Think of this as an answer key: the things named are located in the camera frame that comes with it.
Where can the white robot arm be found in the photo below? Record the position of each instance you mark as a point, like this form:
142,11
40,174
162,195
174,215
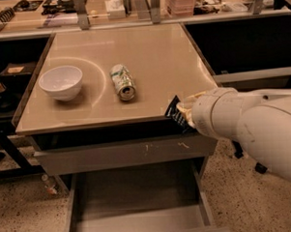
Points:
259,120

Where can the black box with label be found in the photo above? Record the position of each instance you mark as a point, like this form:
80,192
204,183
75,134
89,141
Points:
18,70

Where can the long workbench behind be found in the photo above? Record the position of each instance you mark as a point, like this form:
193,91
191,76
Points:
24,19

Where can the green white soda can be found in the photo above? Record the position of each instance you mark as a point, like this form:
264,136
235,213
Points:
123,83

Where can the black office chair base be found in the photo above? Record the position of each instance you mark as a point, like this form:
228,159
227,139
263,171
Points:
260,168

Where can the plastic bottle on floor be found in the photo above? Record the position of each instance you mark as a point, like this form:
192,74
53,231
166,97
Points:
50,184

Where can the white tissue box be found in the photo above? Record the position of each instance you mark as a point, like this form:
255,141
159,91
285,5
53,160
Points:
115,9

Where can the grey drawer cabinet with counter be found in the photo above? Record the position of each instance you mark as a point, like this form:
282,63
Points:
164,63

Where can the closed grey top drawer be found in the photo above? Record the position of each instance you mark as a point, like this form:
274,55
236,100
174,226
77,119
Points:
125,153

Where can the black rxbar snack wrapper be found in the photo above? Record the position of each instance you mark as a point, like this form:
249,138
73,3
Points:
172,112

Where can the pink plastic container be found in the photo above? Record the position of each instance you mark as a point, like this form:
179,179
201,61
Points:
180,7

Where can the white ceramic bowl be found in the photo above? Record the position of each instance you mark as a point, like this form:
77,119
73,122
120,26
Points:
62,83

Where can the open grey middle drawer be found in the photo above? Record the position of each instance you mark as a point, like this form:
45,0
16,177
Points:
163,197

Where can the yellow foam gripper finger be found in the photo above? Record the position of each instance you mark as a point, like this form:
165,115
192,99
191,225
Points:
185,107

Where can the black tray on bench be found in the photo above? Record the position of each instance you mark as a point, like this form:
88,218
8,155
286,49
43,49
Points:
52,7

